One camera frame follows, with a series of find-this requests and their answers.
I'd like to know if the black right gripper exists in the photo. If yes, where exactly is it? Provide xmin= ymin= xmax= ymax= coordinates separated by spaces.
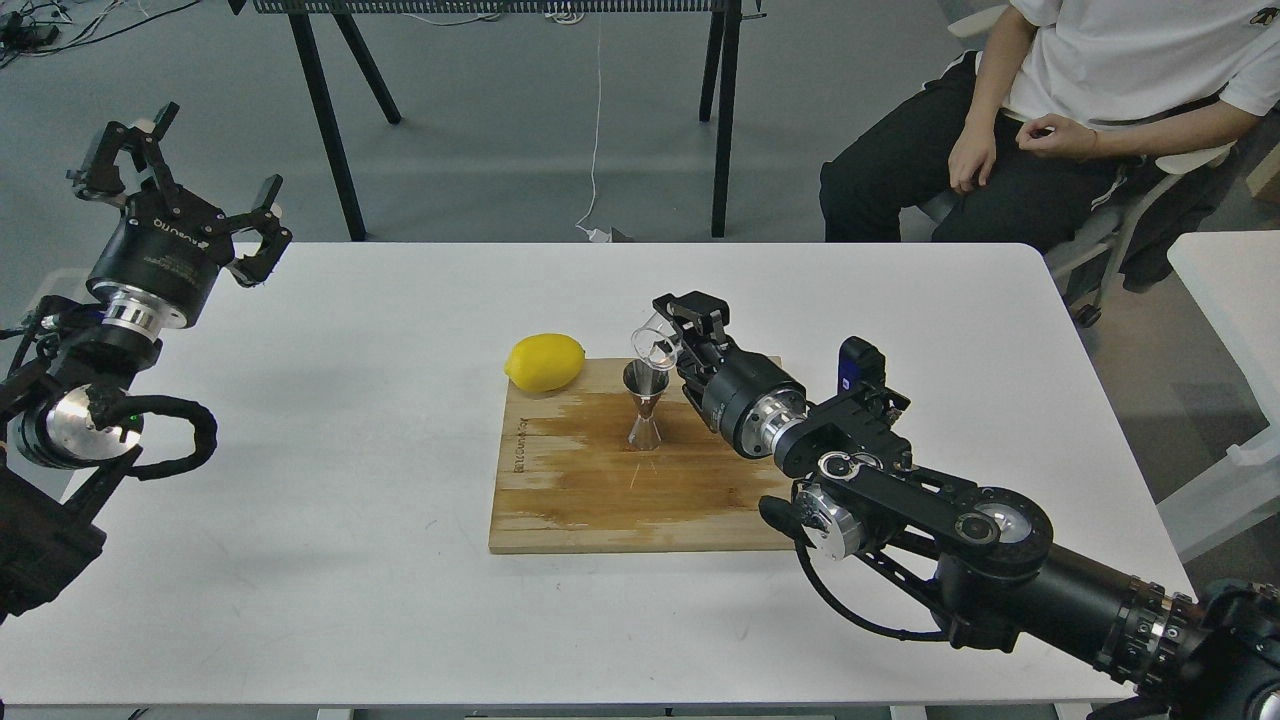
xmin=652 ymin=291 xmax=808 ymax=459

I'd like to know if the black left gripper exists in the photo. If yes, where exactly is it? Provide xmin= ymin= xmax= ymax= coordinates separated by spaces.
xmin=67 ymin=102 xmax=293 ymax=329

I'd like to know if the clear glass measuring cup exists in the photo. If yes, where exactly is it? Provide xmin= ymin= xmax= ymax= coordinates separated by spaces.
xmin=630 ymin=313 xmax=684 ymax=372

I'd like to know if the steel double jigger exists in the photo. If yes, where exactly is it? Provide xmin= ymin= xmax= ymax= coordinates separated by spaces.
xmin=622 ymin=359 xmax=669 ymax=451

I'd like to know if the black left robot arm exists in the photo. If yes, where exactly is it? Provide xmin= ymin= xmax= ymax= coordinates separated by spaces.
xmin=1 ymin=102 xmax=292 ymax=618

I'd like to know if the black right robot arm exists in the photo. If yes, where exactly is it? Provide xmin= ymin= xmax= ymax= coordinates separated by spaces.
xmin=631 ymin=292 xmax=1279 ymax=719

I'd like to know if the person's left hand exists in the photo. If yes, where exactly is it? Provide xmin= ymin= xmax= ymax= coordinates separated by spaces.
xmin=947 ymin=122 xmax=997 ymax=196

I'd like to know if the person's right hand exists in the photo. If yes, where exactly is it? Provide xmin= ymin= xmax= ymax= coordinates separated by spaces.
xmin=1016 ymin=114 xmax=1100 ymax=161

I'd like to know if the yellow lemon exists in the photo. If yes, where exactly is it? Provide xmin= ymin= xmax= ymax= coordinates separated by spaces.
xmin=503 ymin=333 xmax=586 ymax=395

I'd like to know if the wooden cutting board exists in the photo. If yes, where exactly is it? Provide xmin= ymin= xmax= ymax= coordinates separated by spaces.
xmin=488 ymin=357 xmax=790 ymax=555

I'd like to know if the seated person white shirt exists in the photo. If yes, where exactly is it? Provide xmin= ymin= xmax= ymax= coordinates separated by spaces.
xmin=819 ymin=1 xmax=1279 ymax=252

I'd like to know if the white office chair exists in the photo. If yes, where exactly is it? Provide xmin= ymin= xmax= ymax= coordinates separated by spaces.
xmin=900 ymin=5 xmax=1242 ymax=327

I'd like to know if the white side table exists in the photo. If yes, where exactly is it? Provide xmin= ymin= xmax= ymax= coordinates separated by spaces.
xmin=1158 ymin=231 xmax=1280 ymax=562

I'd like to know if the white cable on floor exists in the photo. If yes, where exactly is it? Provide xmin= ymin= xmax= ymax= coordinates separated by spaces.
xmin=573 ymin=14 xmax=614 ymax=243

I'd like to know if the black metal frame table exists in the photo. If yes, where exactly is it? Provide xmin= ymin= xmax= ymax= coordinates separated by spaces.
xmin=228 ymin=0 xmax=767 ymax=243

